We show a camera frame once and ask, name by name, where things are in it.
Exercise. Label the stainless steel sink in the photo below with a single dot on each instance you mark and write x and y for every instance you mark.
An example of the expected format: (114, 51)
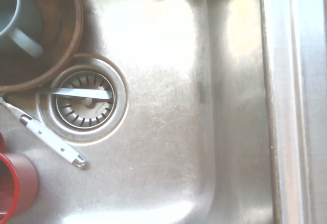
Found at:
(178, 132)

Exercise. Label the brown wooden bowl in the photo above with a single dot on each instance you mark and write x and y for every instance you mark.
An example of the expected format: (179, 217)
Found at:
(61, 29)

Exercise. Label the metal sink drain strainer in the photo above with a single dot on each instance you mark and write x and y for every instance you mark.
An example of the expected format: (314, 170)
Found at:
(87, 98)

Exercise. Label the red cup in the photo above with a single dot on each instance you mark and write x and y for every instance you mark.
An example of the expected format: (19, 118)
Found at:
(18, 180)

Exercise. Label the grey-blue mug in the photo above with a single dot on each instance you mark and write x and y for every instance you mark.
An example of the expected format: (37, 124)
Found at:
(18, 11)

